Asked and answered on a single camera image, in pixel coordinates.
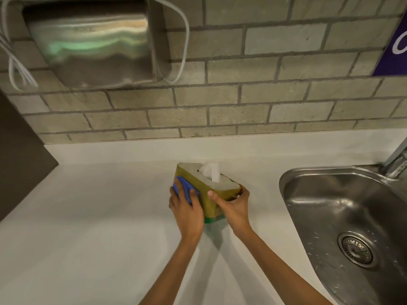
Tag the person's right hand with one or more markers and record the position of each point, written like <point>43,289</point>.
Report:
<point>237,215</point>

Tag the person's left hand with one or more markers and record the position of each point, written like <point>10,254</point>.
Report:
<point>188,219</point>

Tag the person's right thumb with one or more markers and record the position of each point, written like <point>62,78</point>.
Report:
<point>215,198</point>

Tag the person's left fingers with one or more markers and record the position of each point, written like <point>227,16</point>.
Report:
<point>180,195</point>

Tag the olive green tissue box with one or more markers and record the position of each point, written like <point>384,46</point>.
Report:
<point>210,200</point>

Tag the blue cleaning cloth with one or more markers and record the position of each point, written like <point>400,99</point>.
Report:
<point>187,188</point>

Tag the person's left forearm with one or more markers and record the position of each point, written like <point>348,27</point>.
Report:
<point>171,273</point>

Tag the person's right forearm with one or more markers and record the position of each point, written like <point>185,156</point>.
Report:
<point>279,273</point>

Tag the white tissue sheet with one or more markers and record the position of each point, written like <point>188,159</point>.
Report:
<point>212,171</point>

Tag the stainless steel sink basin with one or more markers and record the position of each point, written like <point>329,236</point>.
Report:
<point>327,203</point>

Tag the round metal drain strainer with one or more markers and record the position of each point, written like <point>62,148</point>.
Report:
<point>357,249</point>

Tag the dark brown side panel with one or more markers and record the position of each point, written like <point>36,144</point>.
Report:
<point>22,161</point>

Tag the stainless steel hand dryer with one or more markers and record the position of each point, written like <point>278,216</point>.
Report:
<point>92,44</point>

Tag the chrome faucet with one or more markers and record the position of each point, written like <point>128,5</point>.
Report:
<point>396,163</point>

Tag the purple wall sign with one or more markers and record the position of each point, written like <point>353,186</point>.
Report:
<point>392,50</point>

